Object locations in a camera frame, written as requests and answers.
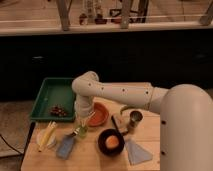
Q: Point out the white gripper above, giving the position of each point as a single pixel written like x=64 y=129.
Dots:
x=83 y=106

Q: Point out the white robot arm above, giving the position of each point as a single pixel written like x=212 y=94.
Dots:
x=186 y=117

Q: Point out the green plastic cup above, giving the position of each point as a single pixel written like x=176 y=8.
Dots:
x=81 y=131

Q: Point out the metal cup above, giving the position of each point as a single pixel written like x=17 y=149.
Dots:
x=135 y=118

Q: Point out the orange bowl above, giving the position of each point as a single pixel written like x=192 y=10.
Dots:
x=99 y=116

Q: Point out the dark grape bunch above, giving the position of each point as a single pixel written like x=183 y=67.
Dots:
x=58 y=111

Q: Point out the green plastic tray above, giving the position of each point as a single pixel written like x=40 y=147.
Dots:
x=54 y=92

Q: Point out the yellow banana toy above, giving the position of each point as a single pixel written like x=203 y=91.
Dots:
x=46 y=136

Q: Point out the black bowl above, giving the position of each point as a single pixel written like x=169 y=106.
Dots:
x=102 y=139

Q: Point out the black spatula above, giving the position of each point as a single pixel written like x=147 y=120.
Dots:
x=119 y=124

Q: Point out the green pepper toy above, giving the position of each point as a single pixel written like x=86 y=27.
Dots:
x=125 y=108

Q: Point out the orange fruit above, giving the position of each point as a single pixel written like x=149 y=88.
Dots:
x=112 y=142

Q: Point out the blue sponge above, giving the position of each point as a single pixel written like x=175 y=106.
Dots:
x=65 y=147

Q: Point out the white plate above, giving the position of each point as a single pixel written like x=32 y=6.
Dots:
x=51 y=142

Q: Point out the blue grey cloth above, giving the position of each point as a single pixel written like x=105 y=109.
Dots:
x=137 y=154

